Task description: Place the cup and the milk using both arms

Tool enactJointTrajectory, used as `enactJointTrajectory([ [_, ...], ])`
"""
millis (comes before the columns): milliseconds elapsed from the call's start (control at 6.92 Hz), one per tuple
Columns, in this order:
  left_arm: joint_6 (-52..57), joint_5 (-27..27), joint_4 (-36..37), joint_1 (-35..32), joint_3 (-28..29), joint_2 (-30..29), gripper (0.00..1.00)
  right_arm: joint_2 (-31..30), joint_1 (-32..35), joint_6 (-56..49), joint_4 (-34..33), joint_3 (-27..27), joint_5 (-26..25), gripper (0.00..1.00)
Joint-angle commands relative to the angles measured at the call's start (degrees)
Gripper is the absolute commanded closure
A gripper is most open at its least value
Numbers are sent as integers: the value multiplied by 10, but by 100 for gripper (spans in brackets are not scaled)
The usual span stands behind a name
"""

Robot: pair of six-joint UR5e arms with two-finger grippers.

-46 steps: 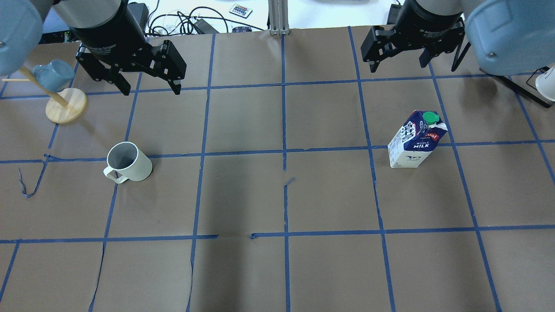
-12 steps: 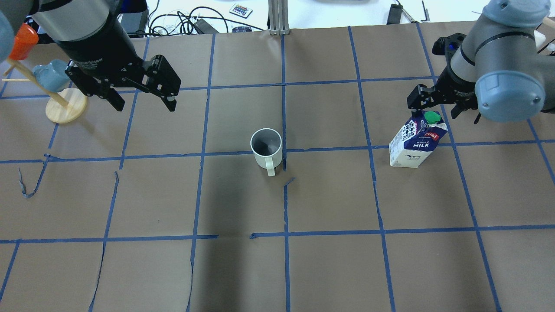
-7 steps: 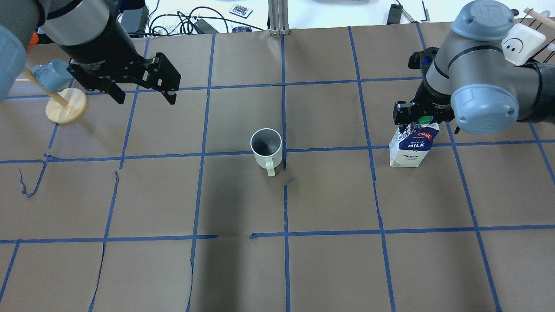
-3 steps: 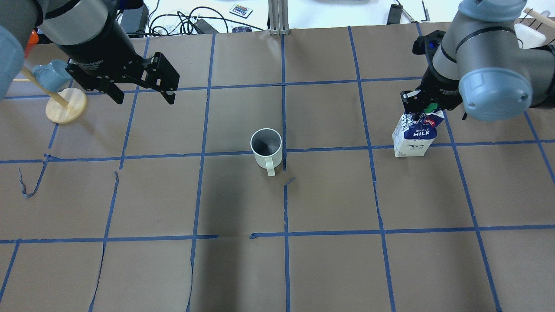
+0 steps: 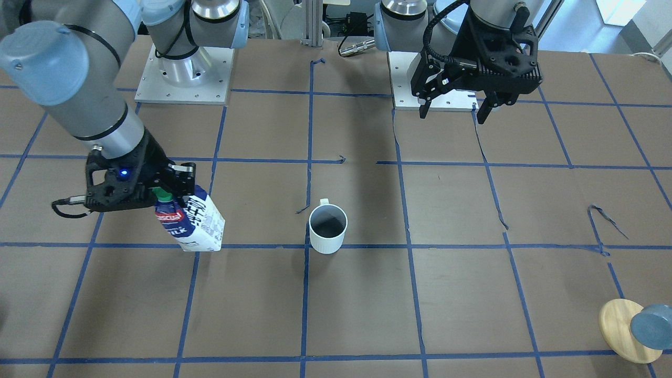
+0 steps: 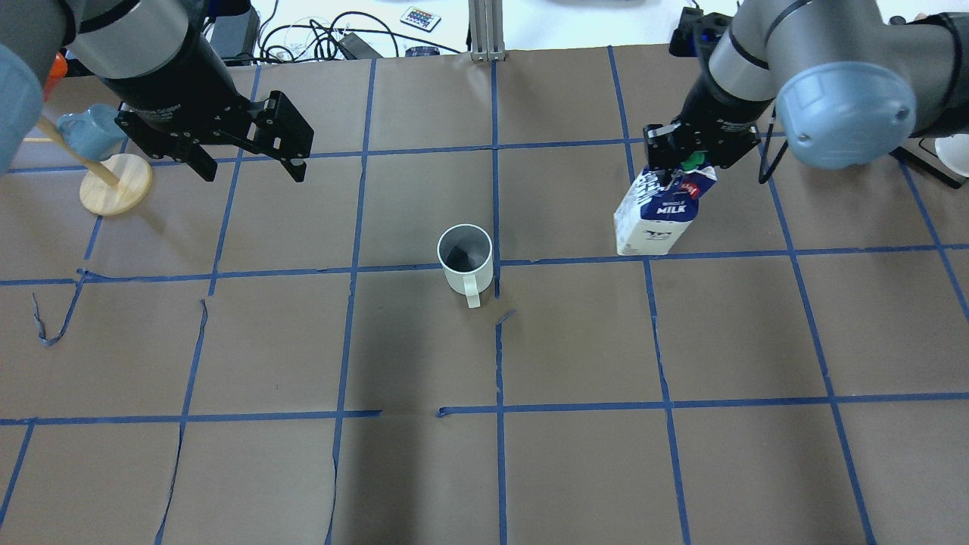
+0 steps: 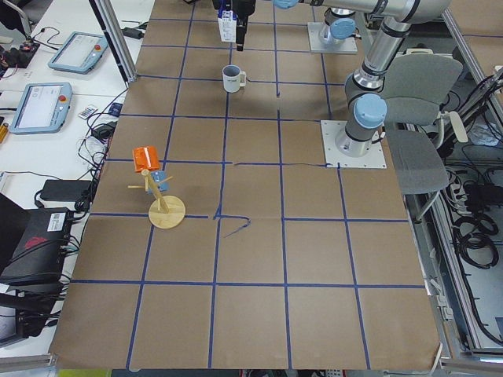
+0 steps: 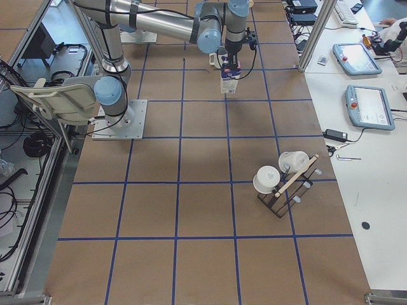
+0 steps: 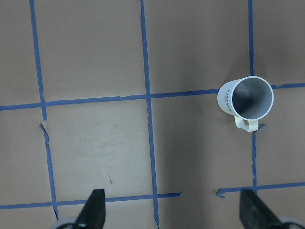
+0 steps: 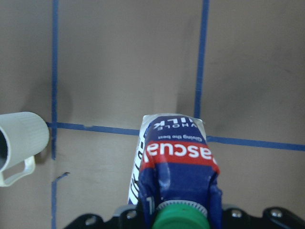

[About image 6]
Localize black wire cup rack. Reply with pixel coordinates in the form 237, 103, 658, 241
890, 141, 968, 190

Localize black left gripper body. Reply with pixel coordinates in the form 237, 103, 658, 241
101, 34, 251, 149

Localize white cup on rack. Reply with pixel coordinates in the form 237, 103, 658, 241
934, 134, 969, 177

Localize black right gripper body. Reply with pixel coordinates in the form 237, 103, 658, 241
672, 72, 762, 168

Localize wooden mug tree stand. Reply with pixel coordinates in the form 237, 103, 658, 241
22, 117, 154, 216

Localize blue mug on stand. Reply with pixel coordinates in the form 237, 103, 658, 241
55, 104, 126, 161

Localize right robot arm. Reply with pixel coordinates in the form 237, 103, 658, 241
643, 1, 968, 182

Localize blue white milk carton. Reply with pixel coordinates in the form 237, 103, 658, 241
613, 161, 717, 256

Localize small remote control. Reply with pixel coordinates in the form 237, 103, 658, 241
399, 6, 442, 33

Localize white ceramic mug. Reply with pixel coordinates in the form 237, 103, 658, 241
435, 223, 494, 308

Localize aluminium frame post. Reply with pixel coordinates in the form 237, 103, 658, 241
468, 0, 506, 62

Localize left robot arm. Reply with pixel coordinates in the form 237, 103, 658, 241
1, 1, 314, 182

